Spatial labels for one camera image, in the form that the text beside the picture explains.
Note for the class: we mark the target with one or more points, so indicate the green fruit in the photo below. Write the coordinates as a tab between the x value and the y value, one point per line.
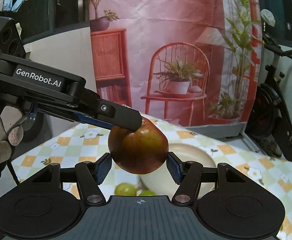
147	193
125	189

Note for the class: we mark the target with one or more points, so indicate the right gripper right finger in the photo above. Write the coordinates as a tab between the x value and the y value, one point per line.
187	175

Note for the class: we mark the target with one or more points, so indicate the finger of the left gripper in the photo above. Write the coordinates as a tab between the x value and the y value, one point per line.
111	114
93	121

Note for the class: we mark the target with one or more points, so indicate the printed pink backdrop cloth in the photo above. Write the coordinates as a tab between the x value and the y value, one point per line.
188	62

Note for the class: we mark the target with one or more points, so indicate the small red apple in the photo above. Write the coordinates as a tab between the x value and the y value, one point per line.
140	152

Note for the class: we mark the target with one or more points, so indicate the black exercise bike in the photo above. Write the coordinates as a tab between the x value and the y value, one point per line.
269	124

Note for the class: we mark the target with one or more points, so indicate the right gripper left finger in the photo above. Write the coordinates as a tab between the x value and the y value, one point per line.
89	176

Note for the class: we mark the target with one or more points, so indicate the gloved left hand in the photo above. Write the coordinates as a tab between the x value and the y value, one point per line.
11	132

